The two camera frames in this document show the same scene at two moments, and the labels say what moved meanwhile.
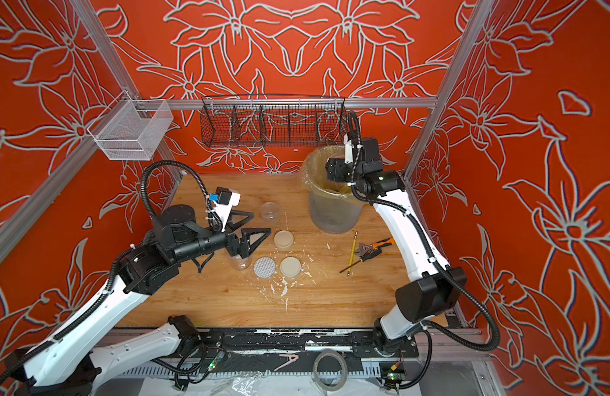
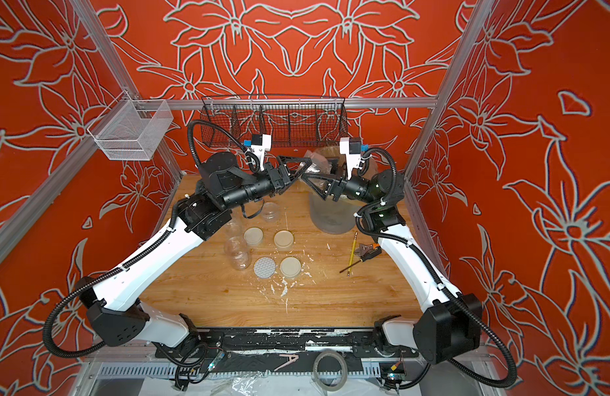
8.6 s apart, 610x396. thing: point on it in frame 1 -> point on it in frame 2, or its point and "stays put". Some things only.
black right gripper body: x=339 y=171 -> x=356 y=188
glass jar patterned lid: x=240 y=263 stays put
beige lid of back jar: x=283 y=238 stays put
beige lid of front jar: x=290 y=266 stays put
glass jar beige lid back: x=269 y=211 stays put
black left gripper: x=243 y=247 -> x=279 y=176
